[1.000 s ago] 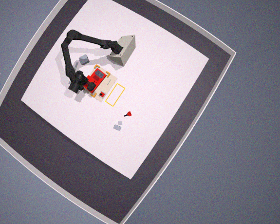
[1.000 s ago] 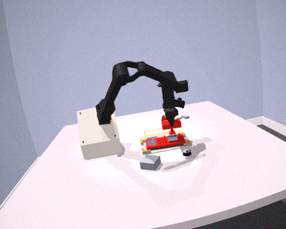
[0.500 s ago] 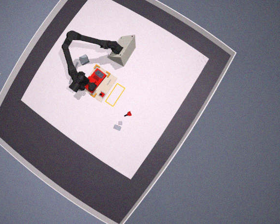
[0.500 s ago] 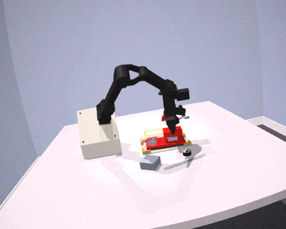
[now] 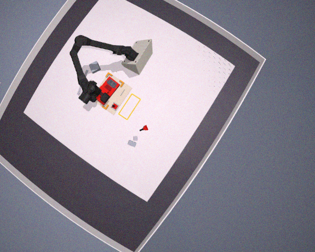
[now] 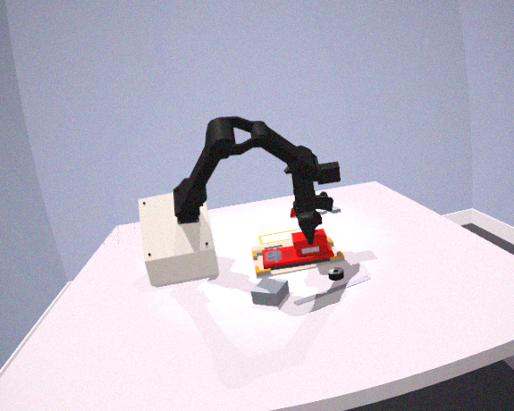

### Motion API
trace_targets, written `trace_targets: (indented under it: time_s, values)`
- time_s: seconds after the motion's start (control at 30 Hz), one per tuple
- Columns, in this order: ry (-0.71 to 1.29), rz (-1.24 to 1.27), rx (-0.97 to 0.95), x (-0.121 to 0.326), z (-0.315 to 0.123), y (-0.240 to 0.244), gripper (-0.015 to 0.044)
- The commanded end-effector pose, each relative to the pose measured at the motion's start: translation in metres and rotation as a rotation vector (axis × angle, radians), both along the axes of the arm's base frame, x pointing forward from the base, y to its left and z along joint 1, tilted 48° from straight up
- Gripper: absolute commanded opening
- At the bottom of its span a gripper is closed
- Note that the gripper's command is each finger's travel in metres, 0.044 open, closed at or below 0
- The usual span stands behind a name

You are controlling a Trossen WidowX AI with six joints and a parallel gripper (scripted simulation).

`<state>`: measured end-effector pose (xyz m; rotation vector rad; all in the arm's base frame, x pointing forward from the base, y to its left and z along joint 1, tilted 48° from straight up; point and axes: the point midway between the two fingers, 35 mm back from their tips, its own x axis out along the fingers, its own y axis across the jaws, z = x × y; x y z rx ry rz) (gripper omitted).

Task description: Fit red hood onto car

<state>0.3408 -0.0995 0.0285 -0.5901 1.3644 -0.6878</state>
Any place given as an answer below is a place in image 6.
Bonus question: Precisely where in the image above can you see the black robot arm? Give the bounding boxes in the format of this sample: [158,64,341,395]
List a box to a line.
[173,116,341,224]

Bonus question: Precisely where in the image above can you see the small black tyre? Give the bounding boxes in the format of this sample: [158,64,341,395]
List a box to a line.
[328,267,344,281]

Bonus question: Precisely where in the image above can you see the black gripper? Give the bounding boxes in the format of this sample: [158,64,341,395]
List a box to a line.
[293,186,323,245]

